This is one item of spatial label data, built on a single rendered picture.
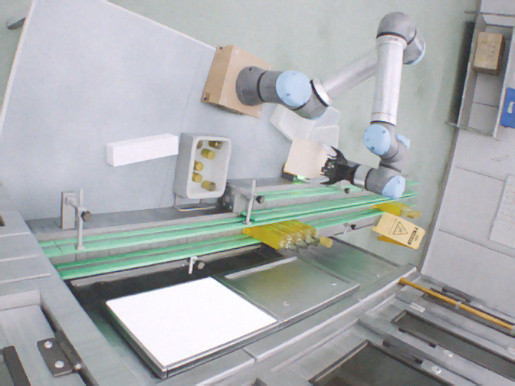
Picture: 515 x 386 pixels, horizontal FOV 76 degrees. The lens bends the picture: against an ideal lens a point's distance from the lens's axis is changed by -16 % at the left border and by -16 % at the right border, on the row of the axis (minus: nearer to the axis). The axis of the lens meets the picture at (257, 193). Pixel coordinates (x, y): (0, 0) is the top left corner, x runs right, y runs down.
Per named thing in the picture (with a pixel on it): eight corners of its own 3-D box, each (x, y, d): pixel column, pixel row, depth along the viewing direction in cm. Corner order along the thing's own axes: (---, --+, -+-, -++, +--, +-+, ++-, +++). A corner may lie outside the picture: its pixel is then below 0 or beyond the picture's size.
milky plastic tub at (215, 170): (172, 192, 139) (186, 200, 133) (181, 132, 134) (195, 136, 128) (209, 190, 151) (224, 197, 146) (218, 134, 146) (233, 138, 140)
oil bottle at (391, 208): (372, 207, 235) (411, 221, 216) (374, 199, 233) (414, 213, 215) (376, 207, 239) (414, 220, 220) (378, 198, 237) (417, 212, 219)
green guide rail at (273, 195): (243, 195, 147) (258, 201, 142) (244, 193, 146) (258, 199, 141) (411, 181, 273) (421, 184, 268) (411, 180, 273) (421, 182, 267)
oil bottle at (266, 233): (242, 232, 153) (283, 253, 139) (244, 219, 152) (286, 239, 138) (252, 230, 157) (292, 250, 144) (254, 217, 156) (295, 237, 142)
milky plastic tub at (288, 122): (288, 145, 181) (303, 148, 175) (262, 121, 164) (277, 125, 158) (303, 114, 182) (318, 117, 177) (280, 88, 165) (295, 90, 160)
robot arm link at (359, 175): (378, 169, 120) (371, 193, 121) (366, 165, 123) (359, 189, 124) (369, 165, 114) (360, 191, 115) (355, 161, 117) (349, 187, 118)
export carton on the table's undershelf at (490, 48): (478, 30, 519) (503, 32, 493) (483, 40, 552) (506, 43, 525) (471, 65, 530) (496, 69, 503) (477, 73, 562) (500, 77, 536)
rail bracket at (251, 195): (231, 217, 146) (254, 229, 137) (238, 175, 142) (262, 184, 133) (237, 217, 148) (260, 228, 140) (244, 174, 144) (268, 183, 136)
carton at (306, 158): (293, 137, 132) (311, 142, 127) (318, 145, 144) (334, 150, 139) (283, 170, 133) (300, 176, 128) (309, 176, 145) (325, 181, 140)
